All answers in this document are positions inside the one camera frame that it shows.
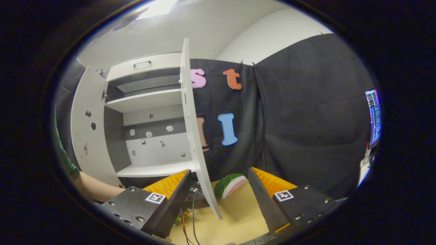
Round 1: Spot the computer monitor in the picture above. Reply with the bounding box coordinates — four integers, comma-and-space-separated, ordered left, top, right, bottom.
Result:
364, 88, 383, 150

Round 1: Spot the black cable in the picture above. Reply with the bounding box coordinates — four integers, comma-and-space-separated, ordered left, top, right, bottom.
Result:
191, 194, 201, 245

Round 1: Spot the white drawer front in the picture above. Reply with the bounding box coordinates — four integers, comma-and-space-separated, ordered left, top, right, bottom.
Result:
106, 52, 183, 81

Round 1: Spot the toy watermelon slice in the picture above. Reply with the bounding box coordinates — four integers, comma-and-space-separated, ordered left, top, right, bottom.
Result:
214, 174, 247, 199

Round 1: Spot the white cabinet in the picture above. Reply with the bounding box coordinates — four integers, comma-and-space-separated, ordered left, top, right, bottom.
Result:
102, 52, 201, 187

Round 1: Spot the white cabinet shelf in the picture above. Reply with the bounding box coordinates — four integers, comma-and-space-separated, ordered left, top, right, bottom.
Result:
105, 88, 183, 113

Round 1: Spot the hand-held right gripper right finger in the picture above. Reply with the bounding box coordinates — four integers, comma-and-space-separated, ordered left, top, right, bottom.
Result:
247, 167, 341, 235

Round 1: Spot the white plastic object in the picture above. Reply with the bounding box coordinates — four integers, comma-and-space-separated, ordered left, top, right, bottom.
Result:
357, 143, 377, 187

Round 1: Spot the green shirt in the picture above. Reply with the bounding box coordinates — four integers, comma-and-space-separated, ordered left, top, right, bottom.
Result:
54, 112, 80, 181

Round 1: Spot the white cabinet door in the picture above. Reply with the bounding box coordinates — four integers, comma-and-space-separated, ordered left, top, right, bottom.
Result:
180, 37, 223, 221
71, 66, 123, 187

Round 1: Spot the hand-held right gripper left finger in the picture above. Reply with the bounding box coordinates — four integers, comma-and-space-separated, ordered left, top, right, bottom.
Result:
102, 169, 192, 239

